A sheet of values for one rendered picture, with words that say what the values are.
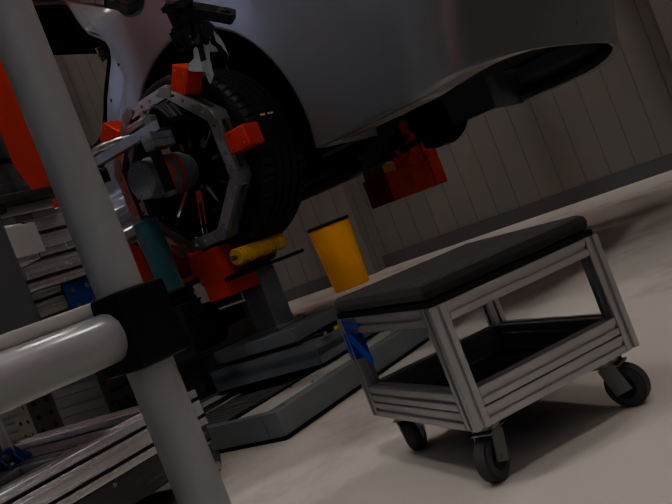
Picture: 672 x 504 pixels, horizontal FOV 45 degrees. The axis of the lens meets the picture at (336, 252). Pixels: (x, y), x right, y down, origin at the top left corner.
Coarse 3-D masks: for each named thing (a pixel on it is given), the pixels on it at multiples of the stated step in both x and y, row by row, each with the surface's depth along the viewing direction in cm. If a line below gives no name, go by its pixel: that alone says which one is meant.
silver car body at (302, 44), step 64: (256, 0) 261; (320, 0) 248; (384, 0) 236; (448, 0) 234; (512, 0) 251; (576, 0) 297; (128, 64) 300; (320, 64) 253; (384, 64) 241; (448, 64) 235; (512, 64) 335; (576, 64) 387; (320, 128) 259; (384, 128) 418; (448, 128) 415; (320, 192) 485
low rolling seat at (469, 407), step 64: (448, 256) 156; (512, 256) 130; (576, 256) 134; (384, 320) 140; (448, 320) 124; (512, 320) 168; (576, 320) 145; (384, 384) 155; (448, 384) 158; (512, 384) 127; (640, 384) 135
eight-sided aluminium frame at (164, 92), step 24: (168, 96) 262; (192, 96) 263; (216, 120) 253; (120, 168) 283; (240, 168) 255; (240, 192) 261; (144, 216) 285; (240, 216) 265; (168, 240) 278; (192, 240) 272; (216, 240) 266
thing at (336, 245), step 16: (336, 224) 672; (320, 240) 674; (336, 240) 671; (352, 240) 679; (320, 256) 681; (336, 256) 672; (352, 256) 675; (336, 272) 674; (352, 272) 674; (336, 288) 680
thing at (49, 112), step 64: (0, 0) 44; (64, 128) 44; (64, 192) 44; (0, 256) 43; (128, 256) 45; (0, 320) 42; (64, 320) 43; (128, 320) 43; (0, 384) 37; (64, 384) 40; (192, 448) 44
